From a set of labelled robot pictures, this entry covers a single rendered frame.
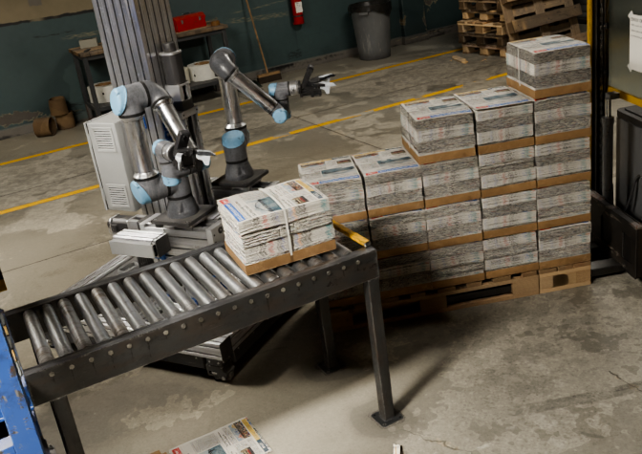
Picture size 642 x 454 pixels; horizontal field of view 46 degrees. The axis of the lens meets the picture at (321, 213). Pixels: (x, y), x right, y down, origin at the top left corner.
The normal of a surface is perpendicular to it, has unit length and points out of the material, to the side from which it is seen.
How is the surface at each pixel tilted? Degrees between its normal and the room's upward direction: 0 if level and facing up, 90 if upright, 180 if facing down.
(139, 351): 90
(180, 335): 90
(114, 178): 90
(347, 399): 0
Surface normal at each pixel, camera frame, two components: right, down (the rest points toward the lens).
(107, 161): -0.45, 0.39
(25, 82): 0.47, 0.27
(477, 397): -0.13, -0.92
